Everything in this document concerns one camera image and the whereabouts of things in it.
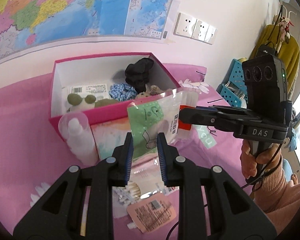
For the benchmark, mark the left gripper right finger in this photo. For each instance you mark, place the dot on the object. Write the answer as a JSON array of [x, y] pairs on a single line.
[[211, 204]]

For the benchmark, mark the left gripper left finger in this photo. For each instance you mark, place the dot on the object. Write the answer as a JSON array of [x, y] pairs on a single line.
[[79, 204]]

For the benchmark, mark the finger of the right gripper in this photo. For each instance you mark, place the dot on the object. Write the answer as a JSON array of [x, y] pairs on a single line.
[[205, 108], [191, 116]]

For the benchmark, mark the green cotton pad pack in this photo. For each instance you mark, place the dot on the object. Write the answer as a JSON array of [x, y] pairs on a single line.
[[158, 114]]

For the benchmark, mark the pink refill pouch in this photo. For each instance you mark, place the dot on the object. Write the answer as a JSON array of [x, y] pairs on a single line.
[[152, 213]]

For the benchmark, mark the black cloth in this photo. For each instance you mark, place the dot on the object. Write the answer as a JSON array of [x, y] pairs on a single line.
[[137, 74]]

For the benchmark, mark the blue gingham scrunchie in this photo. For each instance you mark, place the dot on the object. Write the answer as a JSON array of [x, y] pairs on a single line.
[[122, 92]]

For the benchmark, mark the white wet wipes pack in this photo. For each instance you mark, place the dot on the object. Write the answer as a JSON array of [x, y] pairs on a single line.
[[99, 91]]

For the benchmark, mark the green frog plush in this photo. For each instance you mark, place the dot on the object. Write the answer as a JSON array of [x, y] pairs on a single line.
[[80, 104]]

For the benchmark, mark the cotton swab pack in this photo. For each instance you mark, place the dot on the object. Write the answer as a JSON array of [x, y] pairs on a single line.
[[145, 181]]

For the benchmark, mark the right forearm pink sleeve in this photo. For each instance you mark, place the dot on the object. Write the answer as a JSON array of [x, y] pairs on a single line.
[[278, 198]]

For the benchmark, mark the person's right hand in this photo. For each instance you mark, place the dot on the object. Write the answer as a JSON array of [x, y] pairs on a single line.
[[249, 162]]

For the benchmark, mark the blue plastic rack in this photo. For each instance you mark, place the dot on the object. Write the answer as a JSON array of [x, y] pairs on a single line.
[[233, 89]]

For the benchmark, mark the pink printed bedsheet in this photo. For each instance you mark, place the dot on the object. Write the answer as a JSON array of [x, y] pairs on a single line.
[[32, 153]]

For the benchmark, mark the black handbag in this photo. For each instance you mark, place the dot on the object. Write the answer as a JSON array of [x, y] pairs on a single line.
[[266, 49]]

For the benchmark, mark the pastel tissue pack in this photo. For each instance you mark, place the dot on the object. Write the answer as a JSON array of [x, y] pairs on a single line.
[[109, 135]]

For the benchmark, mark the white pump bottle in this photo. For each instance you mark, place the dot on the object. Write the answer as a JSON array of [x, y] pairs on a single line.
[[76, 132]]

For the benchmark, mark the mustard yellow coat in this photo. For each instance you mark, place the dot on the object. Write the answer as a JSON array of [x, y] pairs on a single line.
[[289, 54]]

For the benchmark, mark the pink storage box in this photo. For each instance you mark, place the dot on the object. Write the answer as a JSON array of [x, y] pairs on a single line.
[[97, 73]]

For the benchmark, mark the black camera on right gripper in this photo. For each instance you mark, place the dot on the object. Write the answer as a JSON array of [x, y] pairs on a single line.
[[266, 83]]

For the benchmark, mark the white wall socket panel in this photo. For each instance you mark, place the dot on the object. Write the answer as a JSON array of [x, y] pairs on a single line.
[[191, 27]]

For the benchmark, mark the colourful wall map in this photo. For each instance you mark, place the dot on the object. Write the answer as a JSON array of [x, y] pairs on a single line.
[[29, 23]]

